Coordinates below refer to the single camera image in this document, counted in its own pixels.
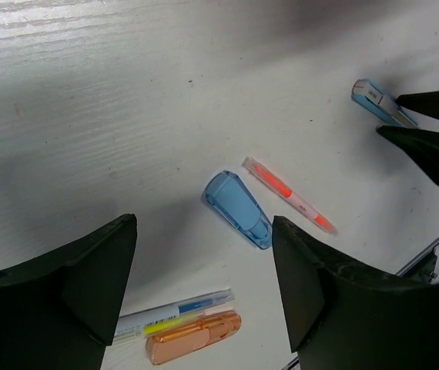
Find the blue white pen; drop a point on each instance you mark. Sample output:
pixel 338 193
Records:
pixel 376 101

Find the orange pink pen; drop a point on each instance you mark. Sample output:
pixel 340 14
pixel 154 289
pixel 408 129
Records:
pixel 270 180

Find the yellow blue pen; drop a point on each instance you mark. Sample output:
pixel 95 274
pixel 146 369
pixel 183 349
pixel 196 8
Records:
pixel 150 321

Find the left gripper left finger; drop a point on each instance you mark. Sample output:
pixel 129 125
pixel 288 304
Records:
pixel 60 309

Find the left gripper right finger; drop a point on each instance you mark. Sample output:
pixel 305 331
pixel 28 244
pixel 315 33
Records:
pixel 344 314

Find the blue correction tape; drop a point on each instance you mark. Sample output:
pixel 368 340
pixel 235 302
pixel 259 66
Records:
pixel 229 197

